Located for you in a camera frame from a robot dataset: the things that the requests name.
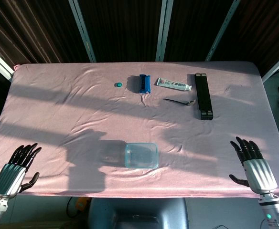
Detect blue rectangular block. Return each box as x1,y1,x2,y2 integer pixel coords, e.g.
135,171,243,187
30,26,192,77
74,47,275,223
139,74,151,94

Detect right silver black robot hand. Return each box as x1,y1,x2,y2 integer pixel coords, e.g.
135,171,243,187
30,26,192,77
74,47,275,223
228,136,279,194

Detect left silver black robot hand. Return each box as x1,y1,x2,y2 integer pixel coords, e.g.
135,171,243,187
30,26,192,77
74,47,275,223
0,143,43,199

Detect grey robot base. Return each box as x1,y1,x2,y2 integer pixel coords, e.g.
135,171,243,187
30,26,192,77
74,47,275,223
88,197,189,229

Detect dark brown curtain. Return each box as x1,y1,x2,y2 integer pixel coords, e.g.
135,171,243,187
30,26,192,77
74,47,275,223
0,0,279,81

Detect metal spoon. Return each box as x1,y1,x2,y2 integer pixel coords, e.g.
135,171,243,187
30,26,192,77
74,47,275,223
163,98,197,106

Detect small yellow device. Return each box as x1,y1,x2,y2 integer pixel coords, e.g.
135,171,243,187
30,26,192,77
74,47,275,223
76,198,88,211

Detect white toothpaste tube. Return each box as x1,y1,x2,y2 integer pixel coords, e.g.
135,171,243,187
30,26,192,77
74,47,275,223
155,77,193,92

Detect long black bar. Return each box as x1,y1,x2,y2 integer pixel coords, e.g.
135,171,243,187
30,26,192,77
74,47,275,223
194,73,214,121

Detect pink tablecloth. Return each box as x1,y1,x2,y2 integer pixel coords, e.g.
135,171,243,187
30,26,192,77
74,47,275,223
0,61,279,199

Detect black cable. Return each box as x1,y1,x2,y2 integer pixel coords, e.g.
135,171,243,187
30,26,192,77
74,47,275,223
66,197,78,218

